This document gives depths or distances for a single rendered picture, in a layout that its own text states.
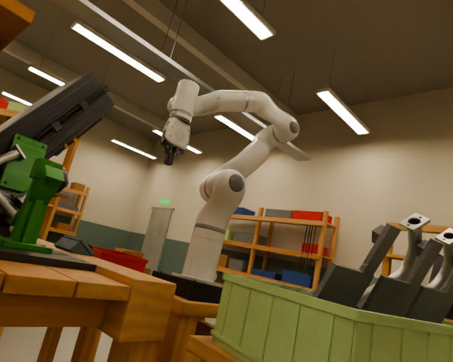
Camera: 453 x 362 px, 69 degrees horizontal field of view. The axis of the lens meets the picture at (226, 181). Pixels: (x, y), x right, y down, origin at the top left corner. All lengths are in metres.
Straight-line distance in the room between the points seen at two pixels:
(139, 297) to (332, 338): 0.48
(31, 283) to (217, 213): 0.66
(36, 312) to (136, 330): 0.23
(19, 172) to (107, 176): 10.11
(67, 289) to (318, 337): 0.52
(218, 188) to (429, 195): 5.29
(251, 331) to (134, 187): 11.23
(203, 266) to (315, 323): 0.61
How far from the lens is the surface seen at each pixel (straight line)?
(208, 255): 1.20
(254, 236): 6.87
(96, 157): 11.36
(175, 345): 1.07
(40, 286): 0.79
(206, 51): 6.22
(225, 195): 1.19
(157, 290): 0.93
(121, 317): 0.91
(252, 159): 1.35
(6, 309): 0.87
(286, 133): 1.42
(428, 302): 1.02
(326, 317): 0.65
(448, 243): 1.02
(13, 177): 1.39
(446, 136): 6.55
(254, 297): 0.80
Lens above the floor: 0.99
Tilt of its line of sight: 13 degrees up
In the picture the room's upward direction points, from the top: 13 degrees clockwise
